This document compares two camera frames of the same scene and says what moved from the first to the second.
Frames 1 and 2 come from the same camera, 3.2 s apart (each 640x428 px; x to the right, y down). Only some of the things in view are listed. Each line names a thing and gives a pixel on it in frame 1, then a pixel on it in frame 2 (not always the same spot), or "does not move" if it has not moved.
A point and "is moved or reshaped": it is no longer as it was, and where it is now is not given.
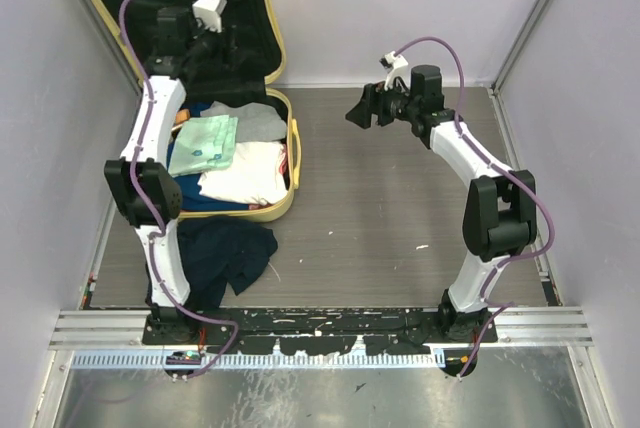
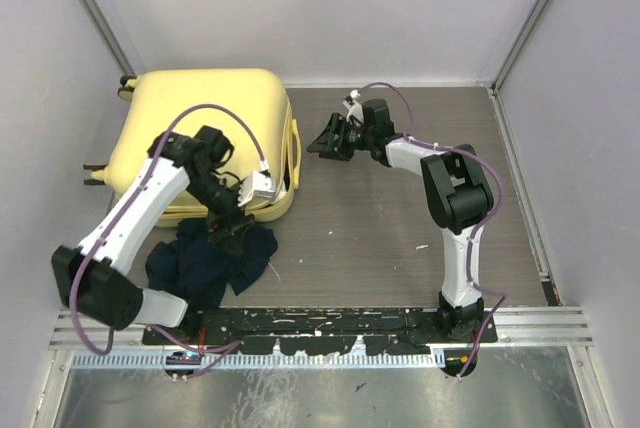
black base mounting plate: x=322 y=331 does not move
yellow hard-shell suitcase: x=208 y=17 is moved or reshaped
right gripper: x=361 y=114 to x=324 y=145
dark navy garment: x=218 y=253 does not move
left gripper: x=229 y=54 to x=228 y=226
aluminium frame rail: x=518 y=328 does not move
